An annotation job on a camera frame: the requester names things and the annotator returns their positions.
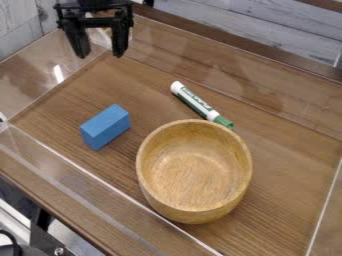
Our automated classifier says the blue foam block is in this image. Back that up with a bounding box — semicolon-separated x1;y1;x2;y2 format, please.
81;104;131;151

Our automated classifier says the green and white marker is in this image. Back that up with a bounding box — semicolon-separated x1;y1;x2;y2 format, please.
170;81;234;129

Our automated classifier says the black cable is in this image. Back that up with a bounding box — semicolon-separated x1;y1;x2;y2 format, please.
0;229;24;256

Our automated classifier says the black metal table frame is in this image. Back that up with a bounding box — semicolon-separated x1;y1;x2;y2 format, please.
30;207;77;256

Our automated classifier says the brown wooden bowl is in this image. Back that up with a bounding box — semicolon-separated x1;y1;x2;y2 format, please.
137;119;253;224

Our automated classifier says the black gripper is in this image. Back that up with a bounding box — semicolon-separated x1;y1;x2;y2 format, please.
54;0;134;59

